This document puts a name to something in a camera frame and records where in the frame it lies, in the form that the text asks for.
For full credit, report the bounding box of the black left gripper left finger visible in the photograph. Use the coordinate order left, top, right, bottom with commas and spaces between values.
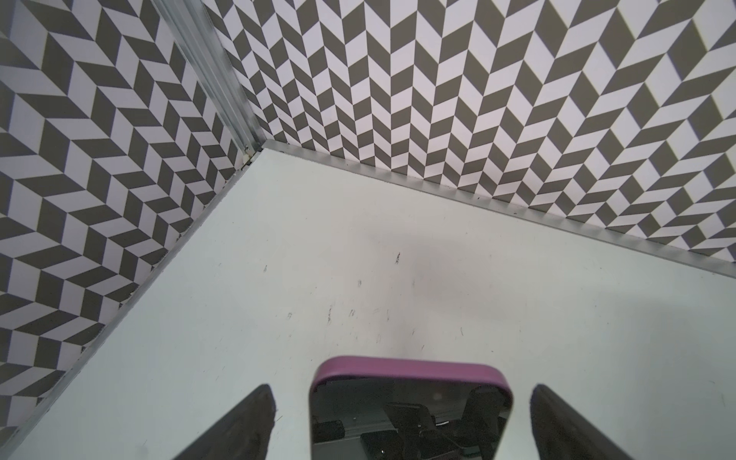
174, 384, 276, 460

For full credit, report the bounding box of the phone reflecting pattern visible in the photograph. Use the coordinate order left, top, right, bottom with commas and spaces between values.
309, 356, 514, 459

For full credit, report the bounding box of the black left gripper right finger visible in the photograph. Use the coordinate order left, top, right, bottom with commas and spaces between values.
530, 384, 632, 460

